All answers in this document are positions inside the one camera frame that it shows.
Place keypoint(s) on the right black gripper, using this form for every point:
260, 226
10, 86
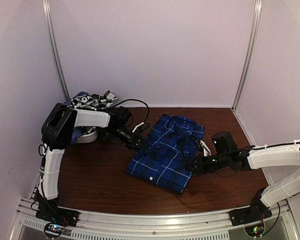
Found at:
201, 166

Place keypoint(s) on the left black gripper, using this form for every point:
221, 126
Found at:
138, 137

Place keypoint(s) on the blue plaid long sleeve shirt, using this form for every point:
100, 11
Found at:
172, 147

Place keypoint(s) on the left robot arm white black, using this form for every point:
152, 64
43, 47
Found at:
57, 132

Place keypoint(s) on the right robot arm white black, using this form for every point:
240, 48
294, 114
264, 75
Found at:
252, 158

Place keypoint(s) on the white laundry basket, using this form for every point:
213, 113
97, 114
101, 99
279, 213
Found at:
87, 138

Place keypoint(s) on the black white patterned shirt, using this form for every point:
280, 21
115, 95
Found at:
92, 102

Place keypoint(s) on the small blue check shirt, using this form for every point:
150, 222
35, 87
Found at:
76, 132

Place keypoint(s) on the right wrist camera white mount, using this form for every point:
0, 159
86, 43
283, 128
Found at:
202, 147

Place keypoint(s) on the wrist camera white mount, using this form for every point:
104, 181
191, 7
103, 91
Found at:
202, 147
141, 127

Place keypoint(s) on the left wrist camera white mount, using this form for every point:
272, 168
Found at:
141, 127

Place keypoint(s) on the front aluminium rail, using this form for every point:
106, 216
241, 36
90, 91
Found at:
213, 225

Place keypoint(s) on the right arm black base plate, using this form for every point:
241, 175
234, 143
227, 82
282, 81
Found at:
243, 216

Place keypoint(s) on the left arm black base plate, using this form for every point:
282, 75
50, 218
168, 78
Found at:
63, 217

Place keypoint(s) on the right aluminium corner post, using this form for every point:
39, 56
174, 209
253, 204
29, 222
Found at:
254, 31

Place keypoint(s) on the aluminium corner post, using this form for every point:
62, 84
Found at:
54, 48
254, 31

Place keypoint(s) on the left aluminium corner post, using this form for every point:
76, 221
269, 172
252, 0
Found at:
54, 48

